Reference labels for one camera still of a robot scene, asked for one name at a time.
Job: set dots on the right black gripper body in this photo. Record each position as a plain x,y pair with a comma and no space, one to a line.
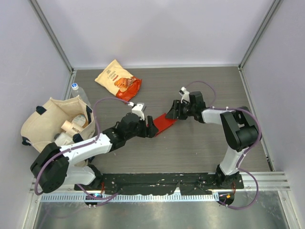
184,109

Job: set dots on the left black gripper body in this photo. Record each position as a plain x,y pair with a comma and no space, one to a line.
146,131

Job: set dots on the red paper box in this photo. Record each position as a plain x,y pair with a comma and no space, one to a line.
163,124

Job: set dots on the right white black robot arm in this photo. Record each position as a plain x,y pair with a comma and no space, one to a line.
240,127

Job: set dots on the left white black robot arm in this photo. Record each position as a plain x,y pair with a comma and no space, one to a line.
56,165

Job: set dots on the cassava chips bag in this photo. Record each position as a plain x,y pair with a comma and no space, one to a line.
118,81

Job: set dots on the beige cylindrical bottle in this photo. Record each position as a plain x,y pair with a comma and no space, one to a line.
73,128

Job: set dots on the clear plastic water bottle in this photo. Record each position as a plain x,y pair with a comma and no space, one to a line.
78,91

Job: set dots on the white pouch in bag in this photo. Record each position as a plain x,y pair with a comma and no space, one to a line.
62,139

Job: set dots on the beige canvas tote bag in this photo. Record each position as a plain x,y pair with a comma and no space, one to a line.
42,126

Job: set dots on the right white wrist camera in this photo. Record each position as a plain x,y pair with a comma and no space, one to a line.
184,95

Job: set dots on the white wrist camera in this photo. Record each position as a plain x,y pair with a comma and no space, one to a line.
184,95
138,109

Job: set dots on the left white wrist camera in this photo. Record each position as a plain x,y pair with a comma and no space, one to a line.
138,109

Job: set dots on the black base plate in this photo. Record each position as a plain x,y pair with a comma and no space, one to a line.
160,184

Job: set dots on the aluminium frame rail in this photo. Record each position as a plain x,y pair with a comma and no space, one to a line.
261,181

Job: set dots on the white slotted cable duct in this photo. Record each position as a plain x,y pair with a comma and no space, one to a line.
176,197

